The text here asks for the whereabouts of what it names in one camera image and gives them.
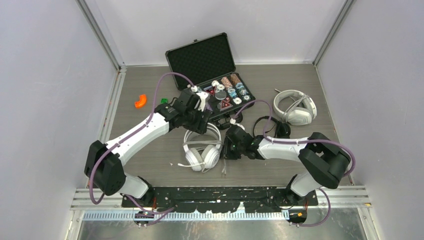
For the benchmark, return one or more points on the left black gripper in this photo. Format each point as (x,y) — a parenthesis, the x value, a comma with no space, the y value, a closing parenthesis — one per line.
(200,126)

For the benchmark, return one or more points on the black on-ear headphones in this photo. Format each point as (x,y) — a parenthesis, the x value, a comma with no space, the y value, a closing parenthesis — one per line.
(280,129)

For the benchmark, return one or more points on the small white headphones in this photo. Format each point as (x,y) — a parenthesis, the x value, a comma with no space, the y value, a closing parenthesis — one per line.
(202,155)

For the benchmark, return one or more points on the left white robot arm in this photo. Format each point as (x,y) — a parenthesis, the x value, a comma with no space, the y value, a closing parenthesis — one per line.
(105,161)

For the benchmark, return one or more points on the large white gaming headphones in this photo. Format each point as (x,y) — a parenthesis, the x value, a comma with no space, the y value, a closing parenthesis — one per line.
(301,112)

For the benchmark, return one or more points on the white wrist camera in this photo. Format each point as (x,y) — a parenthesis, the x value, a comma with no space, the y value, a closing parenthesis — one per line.
(234,122)
(203,98)

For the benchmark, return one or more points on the black poker chip case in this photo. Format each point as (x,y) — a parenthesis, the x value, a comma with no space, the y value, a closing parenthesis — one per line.
(210,65)

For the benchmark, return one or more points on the white aluminium rail strip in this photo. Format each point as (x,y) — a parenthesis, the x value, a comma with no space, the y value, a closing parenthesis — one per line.
(133,215)

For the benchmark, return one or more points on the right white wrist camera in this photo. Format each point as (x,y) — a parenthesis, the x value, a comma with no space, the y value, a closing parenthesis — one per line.
(234,122)

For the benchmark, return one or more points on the orange curved plastic piece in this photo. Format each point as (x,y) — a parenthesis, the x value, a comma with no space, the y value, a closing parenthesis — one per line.
(142,101)

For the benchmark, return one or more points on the round silver dealer button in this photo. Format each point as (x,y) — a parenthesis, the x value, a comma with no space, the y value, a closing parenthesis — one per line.
(220,95)

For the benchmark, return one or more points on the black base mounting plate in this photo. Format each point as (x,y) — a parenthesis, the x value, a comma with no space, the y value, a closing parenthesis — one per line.
(254,199)

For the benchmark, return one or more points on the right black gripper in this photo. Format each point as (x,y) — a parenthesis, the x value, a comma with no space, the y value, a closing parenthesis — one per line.
(226,153)

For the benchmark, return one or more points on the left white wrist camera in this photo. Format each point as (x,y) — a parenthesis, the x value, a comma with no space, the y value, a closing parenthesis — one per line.
(203,98)

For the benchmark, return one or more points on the green toy brick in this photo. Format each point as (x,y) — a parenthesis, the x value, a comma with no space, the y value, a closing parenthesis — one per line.
(164,100)

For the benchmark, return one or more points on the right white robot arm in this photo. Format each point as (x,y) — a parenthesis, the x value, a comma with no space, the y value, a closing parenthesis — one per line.
(326,162)

